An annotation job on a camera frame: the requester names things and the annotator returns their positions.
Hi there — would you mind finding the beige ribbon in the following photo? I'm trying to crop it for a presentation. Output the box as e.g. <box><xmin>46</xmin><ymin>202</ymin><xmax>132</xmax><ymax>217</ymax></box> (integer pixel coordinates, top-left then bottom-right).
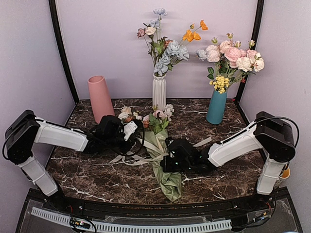
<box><xmin>109</xmin><ymin>135</ymin><xmax>212</xmax><ymax>167</ymax></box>

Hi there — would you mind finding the flower bouquet green paper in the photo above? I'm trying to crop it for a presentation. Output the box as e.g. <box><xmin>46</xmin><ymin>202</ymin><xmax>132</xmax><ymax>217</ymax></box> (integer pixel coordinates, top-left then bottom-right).
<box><xmin>118</xmin><ymin>104</ymin><xmax>182</xmax><ymax>202</ymax></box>

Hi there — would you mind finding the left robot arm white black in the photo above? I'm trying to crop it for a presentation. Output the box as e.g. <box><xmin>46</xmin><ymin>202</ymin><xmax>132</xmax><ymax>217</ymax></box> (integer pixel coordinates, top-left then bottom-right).
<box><xmin>2</xmin><ymin>110</ymin><xmax>138</xmax><ymax>212</ymax></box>

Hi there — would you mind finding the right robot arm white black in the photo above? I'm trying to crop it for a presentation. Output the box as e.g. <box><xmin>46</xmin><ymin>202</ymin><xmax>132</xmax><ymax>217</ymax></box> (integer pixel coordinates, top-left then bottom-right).
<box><xmin>160</xmin><ymin>111</ymin><xmax>299</xmax><ymax>211</ymax></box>

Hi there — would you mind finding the pink ceramic vase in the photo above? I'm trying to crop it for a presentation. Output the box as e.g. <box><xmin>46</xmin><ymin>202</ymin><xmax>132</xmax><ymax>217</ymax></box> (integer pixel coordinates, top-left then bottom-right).
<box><xmin>88</xmin><ymin>76</ymin><xmax>115</xmax><ymax>124</ymax></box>

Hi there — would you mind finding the teal vase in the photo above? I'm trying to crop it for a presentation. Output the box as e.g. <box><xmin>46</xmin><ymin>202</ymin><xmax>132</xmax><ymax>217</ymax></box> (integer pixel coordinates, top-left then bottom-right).
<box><xmin>206</xmin><ymin>91</ymin><xmax>227</xmax><ymax>125</ymax></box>

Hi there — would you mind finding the white ribbed vase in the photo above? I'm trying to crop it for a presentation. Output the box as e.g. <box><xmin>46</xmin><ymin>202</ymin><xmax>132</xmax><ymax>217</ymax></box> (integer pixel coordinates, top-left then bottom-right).
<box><xmin>152</xmin><ymin>75</ymin><xmax>167</xmax><ymax>111</ymax></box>

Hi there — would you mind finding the blue and orange flower arrangement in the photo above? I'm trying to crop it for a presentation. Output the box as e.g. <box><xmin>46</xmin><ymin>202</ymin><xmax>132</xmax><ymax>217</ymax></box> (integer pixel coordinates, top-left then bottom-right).
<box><xmin>137</xmin><ymin>8</ymin><xmax>208</xmax><ymax>77</ymax></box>

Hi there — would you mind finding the pink peony flower arrangement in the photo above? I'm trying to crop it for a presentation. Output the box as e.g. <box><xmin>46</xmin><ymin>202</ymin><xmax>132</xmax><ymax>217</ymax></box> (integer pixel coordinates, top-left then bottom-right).
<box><xmin>204</xmin><ymin>33</ymin><xmax>265</xmax><ymax>94</ymax></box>

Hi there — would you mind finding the white mug yellow inside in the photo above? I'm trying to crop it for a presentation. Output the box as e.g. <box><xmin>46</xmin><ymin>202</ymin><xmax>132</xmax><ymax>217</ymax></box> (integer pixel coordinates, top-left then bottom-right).
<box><xmin>280</xmin><ymin>167</ymin><xmax>291</xmax><ymax>179</ymax></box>

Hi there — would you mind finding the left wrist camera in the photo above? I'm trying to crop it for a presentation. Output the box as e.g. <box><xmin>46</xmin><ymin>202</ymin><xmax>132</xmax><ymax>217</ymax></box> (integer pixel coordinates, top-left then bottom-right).
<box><xmin>123</xmin><ymin>119</ymin><xmax>144</xmax><ymax>142</ymax></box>

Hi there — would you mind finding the white slotted cable duct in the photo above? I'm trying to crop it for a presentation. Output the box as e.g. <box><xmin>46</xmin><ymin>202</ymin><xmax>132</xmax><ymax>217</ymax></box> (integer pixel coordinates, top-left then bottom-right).
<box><xmin>31</xmin><ymin>207</ymin><xmax>232</xmax><ymax>233</ymax></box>

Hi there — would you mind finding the black front table rail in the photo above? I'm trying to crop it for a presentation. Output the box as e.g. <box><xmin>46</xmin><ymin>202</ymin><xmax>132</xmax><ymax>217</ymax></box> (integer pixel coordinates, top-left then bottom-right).
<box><xmin>26</xmin><ymin>186</ymin><xmax>290</xmax><ymax>220</ymax></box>

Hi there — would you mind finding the black left corner post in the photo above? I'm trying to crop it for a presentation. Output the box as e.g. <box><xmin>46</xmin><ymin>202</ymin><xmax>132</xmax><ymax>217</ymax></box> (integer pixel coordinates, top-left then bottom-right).
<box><xmin>48</xmin><ymin>0</ymin><xmax>80</xmax><ymax>104</ymax></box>

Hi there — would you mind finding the black corner post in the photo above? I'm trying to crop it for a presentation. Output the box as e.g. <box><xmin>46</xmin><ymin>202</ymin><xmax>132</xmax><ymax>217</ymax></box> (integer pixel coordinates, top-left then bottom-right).
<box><xmin>48</xmin><ymin>0</ymin><xmax>80</xmax><ymax>104</ymax></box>
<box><xmin>235</xmin><ymin>0</ymin><xmax>265</xmax><ymax>102</ymax></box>

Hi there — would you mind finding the black right corner post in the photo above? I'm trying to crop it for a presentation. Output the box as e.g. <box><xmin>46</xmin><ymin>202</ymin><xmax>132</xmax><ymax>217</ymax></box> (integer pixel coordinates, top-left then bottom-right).
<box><xmin>235</xmin><ymin>0</ymin><xmax>265</xmax><ymax>102</ymax></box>

